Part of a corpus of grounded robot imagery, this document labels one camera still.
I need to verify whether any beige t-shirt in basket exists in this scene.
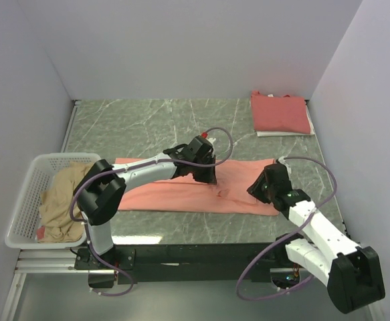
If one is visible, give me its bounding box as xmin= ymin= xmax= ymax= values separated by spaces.
xmin=39 ymin=162 xmax=93 ymax=243

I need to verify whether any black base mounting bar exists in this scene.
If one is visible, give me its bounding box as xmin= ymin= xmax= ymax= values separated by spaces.
xmin=74 ymin=243 xmax=302 ymax=289

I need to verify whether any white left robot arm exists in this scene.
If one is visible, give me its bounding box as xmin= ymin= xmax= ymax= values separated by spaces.
xmin=74 ymin=135 xmax=217 ymax=269

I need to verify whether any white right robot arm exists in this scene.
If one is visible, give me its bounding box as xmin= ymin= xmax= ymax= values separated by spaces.
xmin=243 ymin=162 xmax=385 ymax=314

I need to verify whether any salmon pink t-shirt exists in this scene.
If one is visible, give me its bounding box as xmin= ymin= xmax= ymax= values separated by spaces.
xmin=118 ymin=159 xmax=278 ymax=216

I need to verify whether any white plastic laundry basket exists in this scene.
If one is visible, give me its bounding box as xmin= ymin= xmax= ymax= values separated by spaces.
xmin=5 ymin=152 xmax=100 ymax=250

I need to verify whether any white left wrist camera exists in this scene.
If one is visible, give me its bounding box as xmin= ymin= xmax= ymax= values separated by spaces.
xmin=201 ymin=132 xmax=217 ymax=145

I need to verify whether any folded red t-shirt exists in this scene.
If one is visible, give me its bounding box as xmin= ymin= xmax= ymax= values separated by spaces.
xmin=250 ymin=91 xmax=310 ymax=134

